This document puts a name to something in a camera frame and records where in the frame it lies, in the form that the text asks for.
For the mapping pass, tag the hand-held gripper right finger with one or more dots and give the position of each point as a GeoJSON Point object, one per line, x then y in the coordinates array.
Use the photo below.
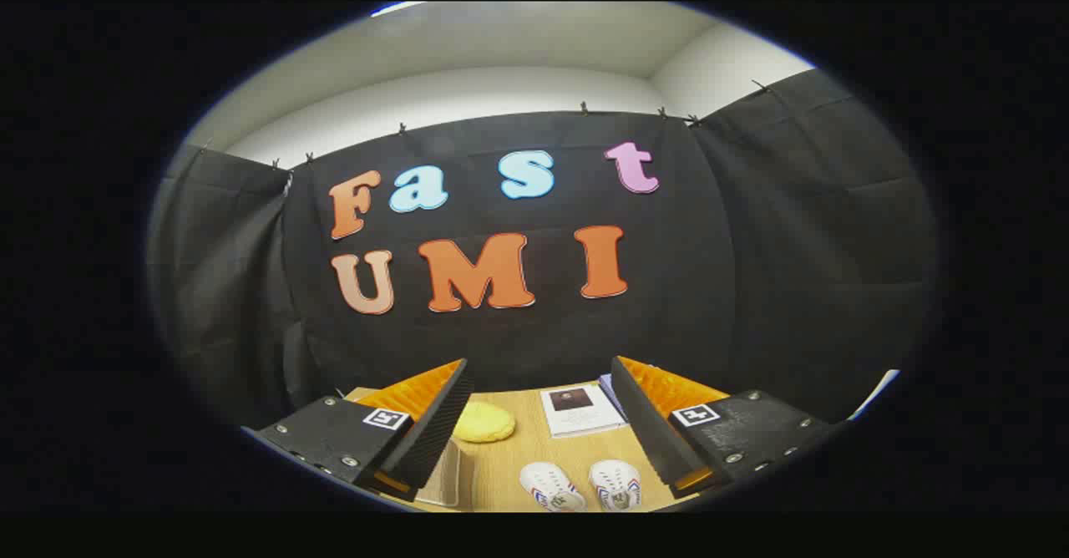
{"type": "Point", "coordinates": [647, 428]}

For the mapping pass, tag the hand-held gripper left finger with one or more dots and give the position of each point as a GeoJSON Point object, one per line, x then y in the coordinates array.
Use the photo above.
{"type": "Point", "coordinates": [434, 424]}

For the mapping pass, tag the beige fabric storage box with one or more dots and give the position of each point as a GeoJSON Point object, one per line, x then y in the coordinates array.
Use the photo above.
{"type": "Point", "coordinates": [441, 474]}

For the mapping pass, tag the white striped canvas shoe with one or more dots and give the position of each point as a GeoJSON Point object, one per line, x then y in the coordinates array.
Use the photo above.
{"type": "Point", "coordinates": [616, 481]}
{"type": "Point", "coordinates": [547, 483]}

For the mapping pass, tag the yellow plush bread toy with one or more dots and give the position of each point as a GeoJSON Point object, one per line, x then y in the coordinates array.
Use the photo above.
{"type": "Point", "coordinates": [483, 422]}

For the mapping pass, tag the blue book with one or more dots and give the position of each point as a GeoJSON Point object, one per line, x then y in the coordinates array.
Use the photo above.
{"type": "Point", "coordinates": [610, 391]}

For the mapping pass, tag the white book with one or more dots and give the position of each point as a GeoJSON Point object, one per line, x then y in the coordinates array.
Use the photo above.
{"type": "Point", "coordinates": [580, 414]}

